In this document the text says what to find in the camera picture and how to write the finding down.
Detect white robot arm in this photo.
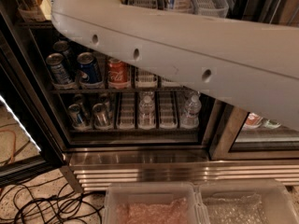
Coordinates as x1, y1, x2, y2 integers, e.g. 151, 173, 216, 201
50, 0, 299, 130

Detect silver blue can front left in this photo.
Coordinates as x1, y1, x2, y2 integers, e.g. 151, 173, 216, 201
46, 53, 74, 85

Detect blue pepsi can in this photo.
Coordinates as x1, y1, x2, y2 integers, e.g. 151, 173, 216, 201
77, 52, 102, 84

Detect red coca cola can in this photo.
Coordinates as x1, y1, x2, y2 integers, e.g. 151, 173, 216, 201
108, 58, 128, 84

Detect silver can bottom left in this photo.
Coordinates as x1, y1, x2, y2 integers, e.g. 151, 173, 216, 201
67, 104, 88, 128

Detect white empty tray middle shelf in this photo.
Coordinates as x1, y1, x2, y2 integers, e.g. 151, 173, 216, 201
135, 68, 158, 88

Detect fridge right glass door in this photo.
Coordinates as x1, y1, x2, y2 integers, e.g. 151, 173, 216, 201
209, 105, 299, 161

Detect orange can right compartment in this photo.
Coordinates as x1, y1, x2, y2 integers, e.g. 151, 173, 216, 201
244, 113, 263, 129

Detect water bottle centre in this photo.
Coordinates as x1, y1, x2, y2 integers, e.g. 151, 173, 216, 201
138, 95, 155, 129

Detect water bottle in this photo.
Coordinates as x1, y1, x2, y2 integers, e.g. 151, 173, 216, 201
180, 95, 202, 129
138, 95, 155, 129

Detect water bottle right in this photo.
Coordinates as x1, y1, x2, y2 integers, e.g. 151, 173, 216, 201
180, 95, 202, 129

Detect clear bin pink wrap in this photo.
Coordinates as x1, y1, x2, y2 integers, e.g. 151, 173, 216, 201
102, 182, 210, 224

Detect clear bin bubble wrap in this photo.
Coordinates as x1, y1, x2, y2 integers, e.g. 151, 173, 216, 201
199, 179, 299, 224

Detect orange floor cable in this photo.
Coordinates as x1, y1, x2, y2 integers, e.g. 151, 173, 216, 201
0, 128, 18, 166

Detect black floor cables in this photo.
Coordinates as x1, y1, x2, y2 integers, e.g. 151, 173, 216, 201
0, 175, 104, 224

